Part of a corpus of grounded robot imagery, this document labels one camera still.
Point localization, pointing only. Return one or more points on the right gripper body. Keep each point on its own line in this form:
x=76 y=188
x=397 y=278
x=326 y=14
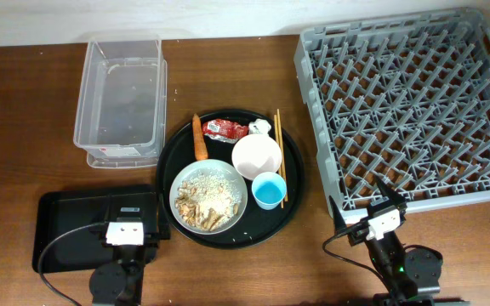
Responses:
x=357 y=234

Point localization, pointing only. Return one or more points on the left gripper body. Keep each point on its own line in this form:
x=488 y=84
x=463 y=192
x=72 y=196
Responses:
x=153 y=240

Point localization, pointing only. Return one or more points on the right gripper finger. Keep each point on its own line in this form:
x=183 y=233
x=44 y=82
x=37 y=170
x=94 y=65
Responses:
x=338 y=220
x=386 y=191

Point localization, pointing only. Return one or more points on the food scraps and rice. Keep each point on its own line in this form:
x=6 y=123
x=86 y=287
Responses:
x=208 y=201

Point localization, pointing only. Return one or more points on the grey plate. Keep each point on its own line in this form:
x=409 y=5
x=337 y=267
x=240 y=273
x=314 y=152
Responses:
x=206 y=167

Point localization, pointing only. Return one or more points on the light blue cup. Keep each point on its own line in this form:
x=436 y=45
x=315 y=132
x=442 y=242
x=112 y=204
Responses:
x=269 y=190

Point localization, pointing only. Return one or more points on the orange carrot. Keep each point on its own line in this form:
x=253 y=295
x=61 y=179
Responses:
x=200 y=148

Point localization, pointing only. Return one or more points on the red snack wrapper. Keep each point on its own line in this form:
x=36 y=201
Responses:
x=224 y=131

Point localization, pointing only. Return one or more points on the white tissue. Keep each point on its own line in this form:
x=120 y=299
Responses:
x=259 y=126

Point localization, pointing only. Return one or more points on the wooden chopstick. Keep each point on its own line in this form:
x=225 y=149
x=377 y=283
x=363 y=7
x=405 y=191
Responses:
x=282 y=146
x=278 y=141

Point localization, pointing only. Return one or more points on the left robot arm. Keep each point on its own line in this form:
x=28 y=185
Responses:
x=120 y=281

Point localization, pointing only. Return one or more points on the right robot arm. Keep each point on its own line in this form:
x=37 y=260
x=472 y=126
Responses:
x=409 y=273

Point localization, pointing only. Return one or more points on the grey dishwasher rack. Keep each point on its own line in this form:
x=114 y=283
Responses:
x=403 y=99

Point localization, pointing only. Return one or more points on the black rectangular tray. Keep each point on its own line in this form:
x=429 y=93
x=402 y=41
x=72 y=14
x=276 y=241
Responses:
x=61 y=211

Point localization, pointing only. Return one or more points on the round black tray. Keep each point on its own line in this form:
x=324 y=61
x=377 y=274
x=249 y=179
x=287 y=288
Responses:
x=256 y=224

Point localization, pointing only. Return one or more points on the clear plastic bin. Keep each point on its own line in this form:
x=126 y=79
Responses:
x=121 y=109

